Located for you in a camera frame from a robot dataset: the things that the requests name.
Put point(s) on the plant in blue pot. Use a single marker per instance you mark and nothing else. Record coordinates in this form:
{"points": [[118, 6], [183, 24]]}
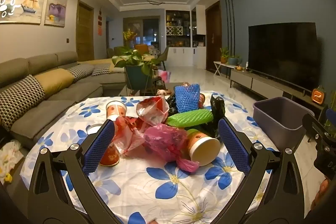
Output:
{"points": [[233, 60]]}

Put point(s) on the orange dining chair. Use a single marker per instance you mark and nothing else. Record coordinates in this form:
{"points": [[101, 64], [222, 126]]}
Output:
{"points": [[141, 48]]}

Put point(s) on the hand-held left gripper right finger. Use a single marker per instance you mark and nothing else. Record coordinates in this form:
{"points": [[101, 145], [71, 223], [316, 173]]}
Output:
{"points": [[233, 146]]}

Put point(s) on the small yellow toy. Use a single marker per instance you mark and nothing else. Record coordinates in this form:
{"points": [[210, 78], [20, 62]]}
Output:
{"points": [[8, 178]]}

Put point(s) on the beige sofa section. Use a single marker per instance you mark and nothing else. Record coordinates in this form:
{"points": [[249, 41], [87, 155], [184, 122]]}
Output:
{"points": [[101, 61]]}

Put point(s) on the white side table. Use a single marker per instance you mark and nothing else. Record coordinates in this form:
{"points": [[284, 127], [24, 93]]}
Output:
{"points": [[220, 64]]}

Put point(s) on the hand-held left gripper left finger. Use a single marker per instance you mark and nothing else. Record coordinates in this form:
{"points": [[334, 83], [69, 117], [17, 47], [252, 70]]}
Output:
{"points": [[98, 146]]}

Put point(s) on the purple painting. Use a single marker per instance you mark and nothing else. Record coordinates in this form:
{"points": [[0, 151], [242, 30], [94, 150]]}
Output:
{"points": [[56, 6]]}

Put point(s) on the grey plastic bin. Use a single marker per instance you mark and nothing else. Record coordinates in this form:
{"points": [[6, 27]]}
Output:
{"points": [[278, 119]]}

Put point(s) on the grey-green dining chair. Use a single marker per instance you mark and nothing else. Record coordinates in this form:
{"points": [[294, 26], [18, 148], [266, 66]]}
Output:
{"points": [[164, 54]]}

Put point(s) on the light wooden door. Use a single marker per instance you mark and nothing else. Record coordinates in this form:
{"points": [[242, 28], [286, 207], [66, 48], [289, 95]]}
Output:
{"points": [[84, 32]]}

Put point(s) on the yellow cushion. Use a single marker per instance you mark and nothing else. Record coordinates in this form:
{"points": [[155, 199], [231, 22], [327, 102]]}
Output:
{"points": [[55, 81]]}

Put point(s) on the black plastic bag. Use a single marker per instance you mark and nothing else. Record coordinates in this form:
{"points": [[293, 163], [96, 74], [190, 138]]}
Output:
{"points": [[172, 104], [218, 116]]}

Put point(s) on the black wall trim strips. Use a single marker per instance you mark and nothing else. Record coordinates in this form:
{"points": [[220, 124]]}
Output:
{"points": [[229, 22]]}

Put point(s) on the teal planter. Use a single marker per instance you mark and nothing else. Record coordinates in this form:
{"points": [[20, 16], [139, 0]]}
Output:
{"points": [[137, 78]]}

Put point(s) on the orange retro box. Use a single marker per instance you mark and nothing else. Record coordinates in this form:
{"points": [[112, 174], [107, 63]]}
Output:
{"points": [[318, 95]]}

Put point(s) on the glass sliding door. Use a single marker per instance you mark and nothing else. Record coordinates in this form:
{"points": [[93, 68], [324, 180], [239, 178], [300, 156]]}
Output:
{"points": [[149, 29]]}

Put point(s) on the white display cabinet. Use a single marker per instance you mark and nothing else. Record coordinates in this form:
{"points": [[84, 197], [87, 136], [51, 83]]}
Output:
{"points": [[183, 56]]}

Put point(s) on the white floral cloth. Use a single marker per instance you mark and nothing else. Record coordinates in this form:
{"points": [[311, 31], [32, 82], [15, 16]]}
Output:
{"points": [[9, 158]]}

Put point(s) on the red and white plastic bag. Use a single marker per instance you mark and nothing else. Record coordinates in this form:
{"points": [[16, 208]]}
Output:
{"points": [[153, 111]]}

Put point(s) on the green foam net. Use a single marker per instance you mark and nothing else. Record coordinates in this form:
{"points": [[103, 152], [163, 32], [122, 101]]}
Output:
{"points": [[189, 119]]}

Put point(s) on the person's right hand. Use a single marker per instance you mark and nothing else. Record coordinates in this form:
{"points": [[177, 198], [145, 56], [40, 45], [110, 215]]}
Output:
{"points": [[323, 192]]}

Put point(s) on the pink plastic bag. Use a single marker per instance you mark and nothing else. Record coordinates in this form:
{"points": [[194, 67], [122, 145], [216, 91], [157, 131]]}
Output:
{"points": [[165, 142]]}

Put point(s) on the small pink toy figure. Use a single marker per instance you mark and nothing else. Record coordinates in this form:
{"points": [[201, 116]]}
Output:
{"points": [[161, 93]]}

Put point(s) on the large houndstooth cushion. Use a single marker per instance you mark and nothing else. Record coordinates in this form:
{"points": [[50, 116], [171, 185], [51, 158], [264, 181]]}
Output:
{"points": [[21, 100]]}

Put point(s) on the olive dining chair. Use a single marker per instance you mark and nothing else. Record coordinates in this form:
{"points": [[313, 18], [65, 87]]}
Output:
{"points": [[110, 52]]}

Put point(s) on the black television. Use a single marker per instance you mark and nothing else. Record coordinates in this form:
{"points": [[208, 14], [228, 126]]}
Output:
{"points": [[283, 53]]}

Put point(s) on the red wall decorations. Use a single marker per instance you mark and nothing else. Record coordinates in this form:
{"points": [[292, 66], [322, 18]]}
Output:
{"points": [[100, 24]]}

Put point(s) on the yellow flowers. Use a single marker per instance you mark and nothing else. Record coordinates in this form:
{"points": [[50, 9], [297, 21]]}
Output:
{"points": [[128, 35]]}

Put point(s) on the blue floral tablecloth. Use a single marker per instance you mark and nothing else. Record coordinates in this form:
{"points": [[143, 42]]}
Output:
{"points": [[157, 192]]}

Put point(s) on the dark wooden door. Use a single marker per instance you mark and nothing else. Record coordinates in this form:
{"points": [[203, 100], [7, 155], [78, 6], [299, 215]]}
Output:
{"points": [[212, 35]]}

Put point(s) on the plant in orange pot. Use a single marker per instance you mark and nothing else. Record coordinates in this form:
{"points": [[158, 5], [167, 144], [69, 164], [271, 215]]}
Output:
{"points": [[223, 57]]}

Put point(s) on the blue foam net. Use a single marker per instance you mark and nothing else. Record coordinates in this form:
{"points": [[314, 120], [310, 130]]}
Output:
{"points": [[187, 98]]}

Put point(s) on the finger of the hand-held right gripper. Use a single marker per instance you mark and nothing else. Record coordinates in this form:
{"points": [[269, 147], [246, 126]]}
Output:
{"points": [[312, 127]]}

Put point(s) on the grey sectional sofa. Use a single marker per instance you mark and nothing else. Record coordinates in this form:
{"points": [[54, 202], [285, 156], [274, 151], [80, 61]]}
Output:
{"points": [[78, 88]]}

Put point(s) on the green pothos plant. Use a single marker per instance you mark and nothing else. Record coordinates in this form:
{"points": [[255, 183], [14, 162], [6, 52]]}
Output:
{"points": [[134, 57]]}

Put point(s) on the small orange ornament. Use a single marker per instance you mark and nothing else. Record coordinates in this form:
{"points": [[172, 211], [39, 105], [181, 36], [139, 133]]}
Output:
{"points": [[239, 68]]}

